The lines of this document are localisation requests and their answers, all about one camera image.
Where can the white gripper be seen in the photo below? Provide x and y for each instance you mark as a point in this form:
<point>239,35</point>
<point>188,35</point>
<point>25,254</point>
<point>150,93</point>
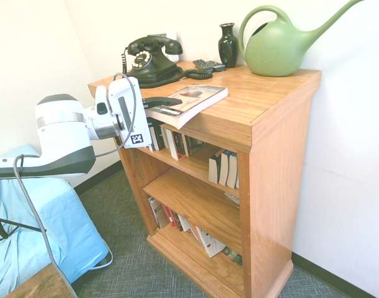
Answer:
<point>136,121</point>

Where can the white pink paperback book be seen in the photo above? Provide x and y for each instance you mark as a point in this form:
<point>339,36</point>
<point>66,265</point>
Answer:
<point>201,96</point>

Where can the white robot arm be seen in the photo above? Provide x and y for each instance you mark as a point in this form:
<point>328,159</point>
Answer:
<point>62,139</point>

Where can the black spine book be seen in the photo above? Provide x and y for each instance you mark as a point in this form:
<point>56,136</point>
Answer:
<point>156,136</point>

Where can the black rotary telephone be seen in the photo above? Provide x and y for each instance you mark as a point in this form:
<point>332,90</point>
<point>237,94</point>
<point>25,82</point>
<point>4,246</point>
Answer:
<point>145,62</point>
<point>195,74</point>

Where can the white thick paperback book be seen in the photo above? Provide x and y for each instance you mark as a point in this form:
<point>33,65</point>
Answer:
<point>172,144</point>

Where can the dark cover paperback book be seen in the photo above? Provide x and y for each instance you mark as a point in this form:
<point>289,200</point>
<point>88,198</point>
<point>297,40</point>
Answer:
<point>181,144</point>

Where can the dark photo cover book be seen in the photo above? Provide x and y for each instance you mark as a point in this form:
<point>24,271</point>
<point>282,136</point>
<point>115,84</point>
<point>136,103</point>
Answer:
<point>195,144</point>

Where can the black remote control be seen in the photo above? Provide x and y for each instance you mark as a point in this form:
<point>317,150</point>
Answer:
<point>217,66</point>
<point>202,64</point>

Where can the black glossy vase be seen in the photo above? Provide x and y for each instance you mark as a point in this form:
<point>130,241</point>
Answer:
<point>228,46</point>

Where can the cream pages paperback book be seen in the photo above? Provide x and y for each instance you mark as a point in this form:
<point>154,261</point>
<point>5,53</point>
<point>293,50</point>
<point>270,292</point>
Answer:
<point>214,169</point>

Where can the blue spine paperback book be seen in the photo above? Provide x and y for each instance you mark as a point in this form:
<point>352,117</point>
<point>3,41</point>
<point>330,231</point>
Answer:
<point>225,170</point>
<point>234,172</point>

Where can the tan cover large book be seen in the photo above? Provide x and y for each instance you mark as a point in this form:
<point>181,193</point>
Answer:
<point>158,212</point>

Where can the green plastic watering can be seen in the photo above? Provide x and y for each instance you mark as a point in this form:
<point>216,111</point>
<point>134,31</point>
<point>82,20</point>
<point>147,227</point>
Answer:
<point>270,52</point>

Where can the dark red spine book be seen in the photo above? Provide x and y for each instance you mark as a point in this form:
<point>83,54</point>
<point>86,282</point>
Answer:
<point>176,220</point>

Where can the white slim book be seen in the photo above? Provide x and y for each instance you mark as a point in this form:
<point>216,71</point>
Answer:
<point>184,224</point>

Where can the wooden bookshelf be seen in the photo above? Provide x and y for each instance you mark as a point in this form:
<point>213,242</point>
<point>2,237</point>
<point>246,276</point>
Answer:
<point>270,186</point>

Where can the white book red print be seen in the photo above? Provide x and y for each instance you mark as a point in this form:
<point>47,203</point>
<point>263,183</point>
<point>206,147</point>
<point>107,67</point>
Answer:
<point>212,243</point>

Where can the light blue cloth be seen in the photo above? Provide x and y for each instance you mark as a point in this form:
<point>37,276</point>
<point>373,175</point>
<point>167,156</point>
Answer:
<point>59,223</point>

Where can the dark green cover book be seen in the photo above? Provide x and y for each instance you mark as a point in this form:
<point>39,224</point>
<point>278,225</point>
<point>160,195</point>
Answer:
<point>234,257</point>

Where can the black tripod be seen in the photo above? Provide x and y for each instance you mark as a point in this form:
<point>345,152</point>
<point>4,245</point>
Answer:
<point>9,225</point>

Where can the brown wooden table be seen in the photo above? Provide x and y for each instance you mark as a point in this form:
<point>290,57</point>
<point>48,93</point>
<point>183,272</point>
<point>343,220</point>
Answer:
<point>40,284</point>

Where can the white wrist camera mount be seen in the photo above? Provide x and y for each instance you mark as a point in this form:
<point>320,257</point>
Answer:
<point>100,102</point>

